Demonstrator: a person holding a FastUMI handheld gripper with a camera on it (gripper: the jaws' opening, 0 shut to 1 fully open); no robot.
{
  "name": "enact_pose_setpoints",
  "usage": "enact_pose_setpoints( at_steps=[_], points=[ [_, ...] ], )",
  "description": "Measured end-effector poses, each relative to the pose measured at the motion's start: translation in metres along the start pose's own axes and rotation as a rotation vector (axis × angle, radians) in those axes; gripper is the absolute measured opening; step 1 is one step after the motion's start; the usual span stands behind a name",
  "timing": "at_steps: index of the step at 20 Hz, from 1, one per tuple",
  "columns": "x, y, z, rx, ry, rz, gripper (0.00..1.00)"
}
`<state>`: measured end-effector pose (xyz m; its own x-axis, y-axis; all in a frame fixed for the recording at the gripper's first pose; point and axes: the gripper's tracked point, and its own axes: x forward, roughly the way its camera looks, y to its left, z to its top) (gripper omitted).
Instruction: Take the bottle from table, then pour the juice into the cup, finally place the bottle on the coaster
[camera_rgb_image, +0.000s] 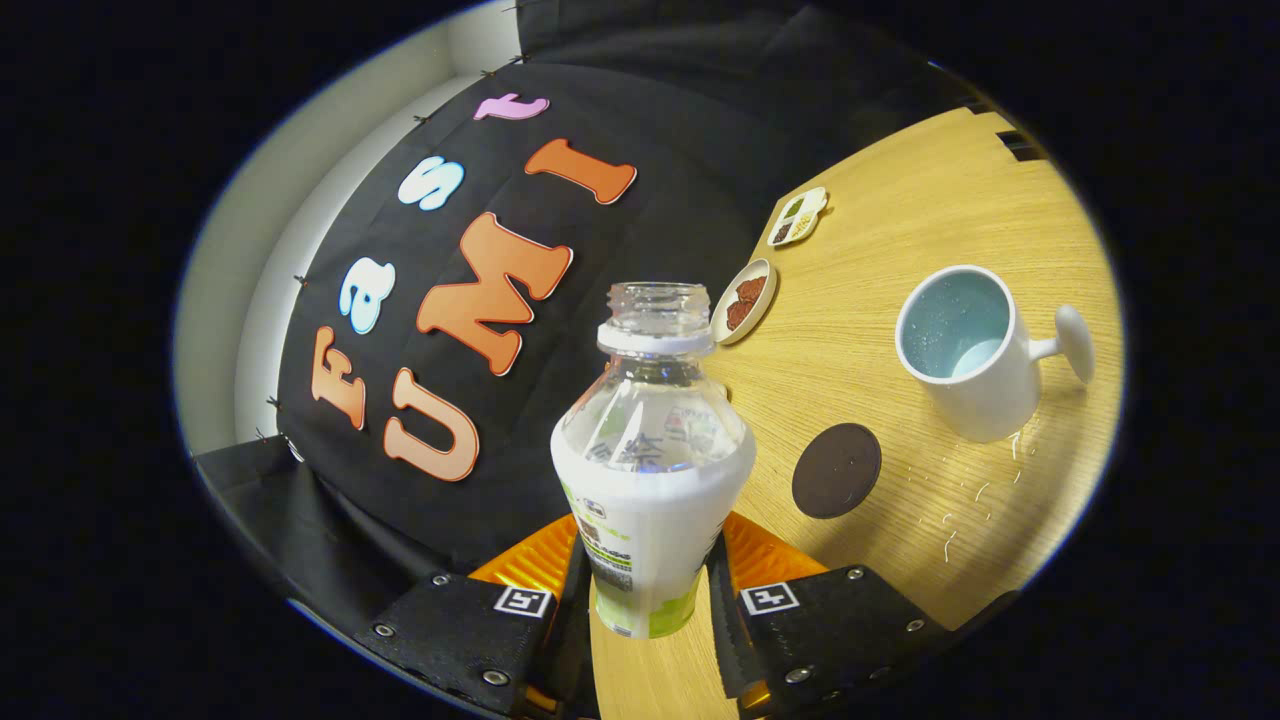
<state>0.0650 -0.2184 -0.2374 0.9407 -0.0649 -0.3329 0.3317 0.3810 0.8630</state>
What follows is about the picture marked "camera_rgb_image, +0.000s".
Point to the small black block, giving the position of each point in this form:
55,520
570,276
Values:
1022,146

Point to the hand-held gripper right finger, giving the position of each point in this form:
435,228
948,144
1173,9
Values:
840,630

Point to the black backdrop cloth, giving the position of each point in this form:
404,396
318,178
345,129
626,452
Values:
700,130

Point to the wooden table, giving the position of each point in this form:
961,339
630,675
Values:
900,200

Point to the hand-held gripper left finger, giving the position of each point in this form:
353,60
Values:
450,630

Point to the clear juice bottle white label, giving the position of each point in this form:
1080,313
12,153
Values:
650,500

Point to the white cup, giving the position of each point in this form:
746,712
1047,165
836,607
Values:
985,395

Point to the round white plate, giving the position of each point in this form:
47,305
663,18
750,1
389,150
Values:
722,325

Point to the white divided dish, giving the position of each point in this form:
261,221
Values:
798,217

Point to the brown food pieces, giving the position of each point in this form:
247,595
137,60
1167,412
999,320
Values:
748,298

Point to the dark brown round coaster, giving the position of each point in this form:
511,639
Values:
837,470

